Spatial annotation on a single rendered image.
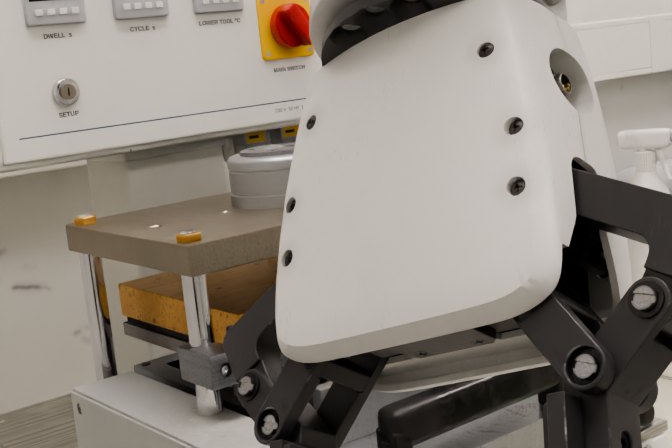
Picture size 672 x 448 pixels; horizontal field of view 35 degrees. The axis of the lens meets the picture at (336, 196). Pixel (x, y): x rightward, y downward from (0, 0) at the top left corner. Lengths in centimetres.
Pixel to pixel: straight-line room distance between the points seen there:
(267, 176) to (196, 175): 19
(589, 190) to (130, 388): 52
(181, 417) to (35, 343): 64
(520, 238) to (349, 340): 6
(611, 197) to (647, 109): 171
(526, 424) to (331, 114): 40
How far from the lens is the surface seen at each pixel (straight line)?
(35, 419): 96
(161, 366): 81
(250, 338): 35
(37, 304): 130
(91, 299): 79
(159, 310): 76
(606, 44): 183
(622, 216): 28
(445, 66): 31
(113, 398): 74
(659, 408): 135
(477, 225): 28
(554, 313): 27
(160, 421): 68
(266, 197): 75
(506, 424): 70
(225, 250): 65
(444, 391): 64
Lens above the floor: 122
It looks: 8 degrees down
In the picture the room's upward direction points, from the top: 6 degrees counter-clockwise
